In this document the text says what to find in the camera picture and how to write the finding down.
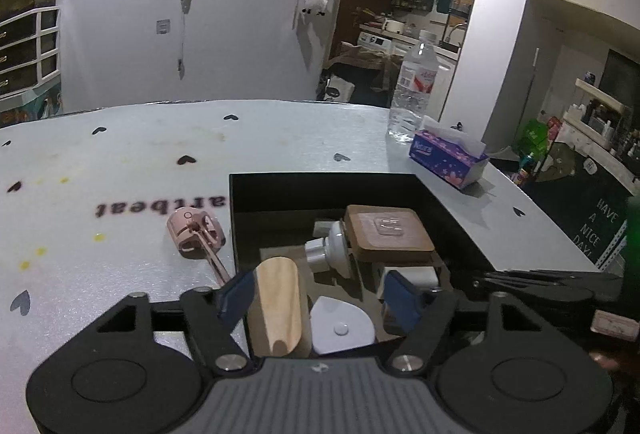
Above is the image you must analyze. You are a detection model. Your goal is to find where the pink plastic clip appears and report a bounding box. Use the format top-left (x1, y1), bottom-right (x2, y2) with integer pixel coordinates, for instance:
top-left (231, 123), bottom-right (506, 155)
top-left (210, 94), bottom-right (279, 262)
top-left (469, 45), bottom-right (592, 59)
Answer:
top-left (167, 207), bottom-right (231, 286)

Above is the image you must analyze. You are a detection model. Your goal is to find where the brown square wooden coaster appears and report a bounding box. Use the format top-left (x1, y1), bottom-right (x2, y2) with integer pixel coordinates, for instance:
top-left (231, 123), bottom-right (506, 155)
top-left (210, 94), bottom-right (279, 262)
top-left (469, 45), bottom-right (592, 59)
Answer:
top-left (344, 205), bottom-right (435, 266)

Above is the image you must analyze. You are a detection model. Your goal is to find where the white pump bottle head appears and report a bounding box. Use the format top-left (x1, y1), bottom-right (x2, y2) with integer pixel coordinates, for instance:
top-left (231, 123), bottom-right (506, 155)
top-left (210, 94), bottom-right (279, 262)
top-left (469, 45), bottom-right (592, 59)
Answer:
top-left (304, 221), bottom-right (352, 278)

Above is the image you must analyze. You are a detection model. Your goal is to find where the black cardboard storage box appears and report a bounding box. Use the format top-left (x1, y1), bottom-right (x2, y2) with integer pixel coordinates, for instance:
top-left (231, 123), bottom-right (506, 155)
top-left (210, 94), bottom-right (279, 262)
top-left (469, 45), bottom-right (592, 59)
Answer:
top-left (228, 172), bottom-right (599, 357)

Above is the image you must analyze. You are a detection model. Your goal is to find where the purple tissue pack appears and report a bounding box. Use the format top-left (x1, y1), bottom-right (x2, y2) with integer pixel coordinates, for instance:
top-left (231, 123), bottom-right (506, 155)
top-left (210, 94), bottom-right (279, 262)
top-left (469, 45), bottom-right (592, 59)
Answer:
top-left (409, 116), bottom-right (489, 191)

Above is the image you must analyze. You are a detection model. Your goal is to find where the green shopping bag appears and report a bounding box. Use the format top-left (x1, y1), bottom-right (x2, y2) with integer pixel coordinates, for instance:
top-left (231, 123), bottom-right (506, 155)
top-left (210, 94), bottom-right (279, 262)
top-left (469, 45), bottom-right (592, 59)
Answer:
top-left (516, 119), bottom-right (548, 159)

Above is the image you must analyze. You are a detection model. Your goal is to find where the clear plastic water bottle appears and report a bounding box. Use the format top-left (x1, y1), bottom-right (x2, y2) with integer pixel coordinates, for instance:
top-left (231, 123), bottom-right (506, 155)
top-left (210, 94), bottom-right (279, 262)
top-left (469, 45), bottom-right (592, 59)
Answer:
top-left (387, 30), bottom-right (439, 143)

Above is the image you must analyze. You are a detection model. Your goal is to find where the brown jacket on chair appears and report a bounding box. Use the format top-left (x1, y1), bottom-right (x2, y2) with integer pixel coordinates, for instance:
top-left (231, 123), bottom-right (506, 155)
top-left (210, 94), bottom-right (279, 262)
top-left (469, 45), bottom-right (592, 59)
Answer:
top-left (323, 41), bottom-right (401, 92)

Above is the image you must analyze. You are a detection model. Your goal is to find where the white fluffy sheep toy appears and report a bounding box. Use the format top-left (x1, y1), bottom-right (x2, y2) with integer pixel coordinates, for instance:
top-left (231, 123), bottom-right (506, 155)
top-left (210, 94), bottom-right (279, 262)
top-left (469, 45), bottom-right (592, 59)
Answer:
top-left (300, 0), bottom-right (329, 16)

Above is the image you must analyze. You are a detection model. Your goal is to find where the white drawer cabinet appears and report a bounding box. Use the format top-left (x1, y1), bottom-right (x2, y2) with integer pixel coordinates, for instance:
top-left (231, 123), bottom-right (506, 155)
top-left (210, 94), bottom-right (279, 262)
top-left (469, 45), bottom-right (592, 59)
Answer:
top-left (1, 6), bottom-right (61, 102)

